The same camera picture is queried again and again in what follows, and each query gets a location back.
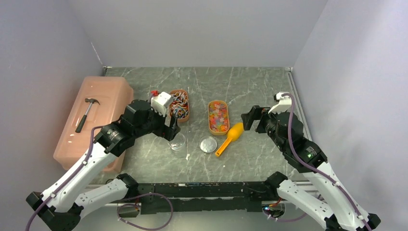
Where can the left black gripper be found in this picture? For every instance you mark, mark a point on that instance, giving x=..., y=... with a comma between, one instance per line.
x=168, y=133

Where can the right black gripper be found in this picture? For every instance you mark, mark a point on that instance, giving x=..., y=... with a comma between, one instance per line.
x=262, y=111

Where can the clear plastic jar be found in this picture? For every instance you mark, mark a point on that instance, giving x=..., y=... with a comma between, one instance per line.
x=177, y=143

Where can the orange plastic scoop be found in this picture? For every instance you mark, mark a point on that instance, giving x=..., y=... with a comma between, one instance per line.
x=233, y=134

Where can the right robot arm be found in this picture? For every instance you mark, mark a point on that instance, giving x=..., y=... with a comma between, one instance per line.
x=338, y=211

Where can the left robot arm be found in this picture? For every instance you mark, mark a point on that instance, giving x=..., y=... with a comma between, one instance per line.
x=64, y=204

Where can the tray of wrapped candies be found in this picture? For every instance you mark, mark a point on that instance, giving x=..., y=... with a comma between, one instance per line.
x=180, y=105

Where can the tray of gummy candies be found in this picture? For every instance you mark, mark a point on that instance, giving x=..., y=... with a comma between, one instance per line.
x=218, y=117

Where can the black hammer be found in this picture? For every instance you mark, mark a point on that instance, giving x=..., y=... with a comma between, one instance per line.
x=82, y=122

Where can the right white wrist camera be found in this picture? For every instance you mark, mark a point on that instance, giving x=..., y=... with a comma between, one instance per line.
x=283, y=103

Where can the aluminium table rail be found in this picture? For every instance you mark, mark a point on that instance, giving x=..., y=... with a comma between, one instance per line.
x=288, y=170

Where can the black base frame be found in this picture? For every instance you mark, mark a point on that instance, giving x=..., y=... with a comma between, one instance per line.
x=250, y=196

